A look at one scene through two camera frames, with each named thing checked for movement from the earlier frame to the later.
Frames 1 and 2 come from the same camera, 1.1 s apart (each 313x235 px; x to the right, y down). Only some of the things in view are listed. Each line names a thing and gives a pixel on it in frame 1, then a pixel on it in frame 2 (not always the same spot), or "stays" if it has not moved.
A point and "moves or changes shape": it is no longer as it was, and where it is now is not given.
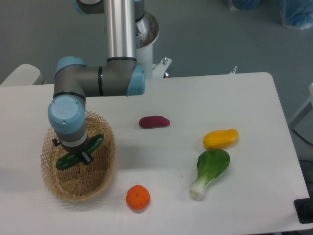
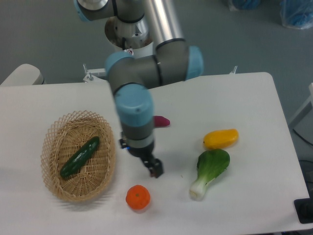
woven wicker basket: (79, 182) stays
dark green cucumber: (72, 159) moves or changes shape
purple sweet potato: (151, 122) stays
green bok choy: (211, 164) stays
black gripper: (81, 148) to (144, 152)
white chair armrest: (26, 74) stays
